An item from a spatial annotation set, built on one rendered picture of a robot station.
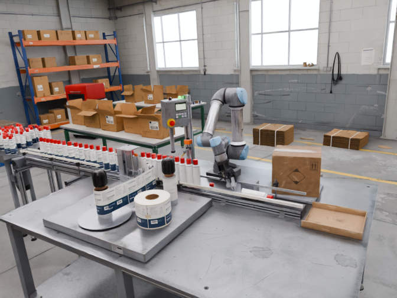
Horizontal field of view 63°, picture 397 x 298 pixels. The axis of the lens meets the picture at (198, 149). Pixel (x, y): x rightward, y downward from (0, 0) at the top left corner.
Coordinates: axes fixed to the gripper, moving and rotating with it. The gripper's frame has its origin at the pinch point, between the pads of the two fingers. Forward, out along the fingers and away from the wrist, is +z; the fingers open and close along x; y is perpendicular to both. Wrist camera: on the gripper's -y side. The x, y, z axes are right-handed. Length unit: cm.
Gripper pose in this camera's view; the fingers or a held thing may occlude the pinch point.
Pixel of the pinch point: (234, 187)
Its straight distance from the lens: 213.7
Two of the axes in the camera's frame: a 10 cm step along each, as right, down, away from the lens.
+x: 7.8, -2.3, -5.8
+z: 3.4, 9.3, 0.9
